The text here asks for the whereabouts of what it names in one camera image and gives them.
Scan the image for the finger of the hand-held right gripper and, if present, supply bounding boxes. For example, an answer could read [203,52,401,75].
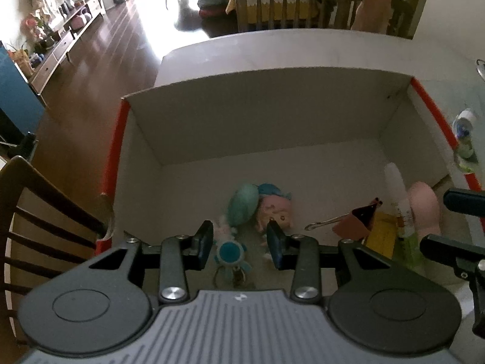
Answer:
[443,188,485,215]
[419,234,485,339]

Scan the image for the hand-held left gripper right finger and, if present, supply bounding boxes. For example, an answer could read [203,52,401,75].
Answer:
[266,222,393,305]

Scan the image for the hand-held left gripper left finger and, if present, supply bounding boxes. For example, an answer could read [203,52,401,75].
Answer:
[89,220,214,305]

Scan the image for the blue white keychain toy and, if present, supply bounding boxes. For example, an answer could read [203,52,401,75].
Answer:
[212,218,251,289]

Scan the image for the pink doll figure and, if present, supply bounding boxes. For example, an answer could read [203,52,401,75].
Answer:
[255,183,293,236]

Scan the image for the pink oblong object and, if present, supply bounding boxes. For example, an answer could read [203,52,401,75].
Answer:
[408,181,443,240]

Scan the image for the green tube bottle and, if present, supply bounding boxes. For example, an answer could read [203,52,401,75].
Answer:
[384,162,426,274]

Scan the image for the teal egg toy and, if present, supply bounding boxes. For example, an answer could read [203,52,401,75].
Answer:
[226,183,261,227]

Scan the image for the yellow card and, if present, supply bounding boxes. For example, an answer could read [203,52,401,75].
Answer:
[364,212,399,263]

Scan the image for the brown binder clip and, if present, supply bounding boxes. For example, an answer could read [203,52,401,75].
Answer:
[304,197,383,240]

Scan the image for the red cardboard box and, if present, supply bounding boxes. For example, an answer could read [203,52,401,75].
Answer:
[94,66,485,258]

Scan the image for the green and white tube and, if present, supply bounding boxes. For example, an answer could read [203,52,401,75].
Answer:
[452,108,477,174]

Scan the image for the dark wooden chair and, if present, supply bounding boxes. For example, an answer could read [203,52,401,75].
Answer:
[0,155,115,313]

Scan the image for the beige towel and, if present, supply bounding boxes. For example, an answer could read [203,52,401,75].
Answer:
[352,0,392,35]

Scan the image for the dark floor cushion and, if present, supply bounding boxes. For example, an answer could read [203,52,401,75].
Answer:
[198,0,229,19]

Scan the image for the wooden TV cabinet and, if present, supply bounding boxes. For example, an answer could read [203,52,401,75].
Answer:
[29,0,107,96]

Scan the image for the blue water dispenser cabinet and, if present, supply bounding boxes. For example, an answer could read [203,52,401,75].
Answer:
[0,45,47,145]

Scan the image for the wooden slatted dining chair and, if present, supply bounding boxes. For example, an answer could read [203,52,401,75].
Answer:
[234,0,350,34]

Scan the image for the red potted flowers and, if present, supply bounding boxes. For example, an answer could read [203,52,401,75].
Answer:
[20,12,54,48]

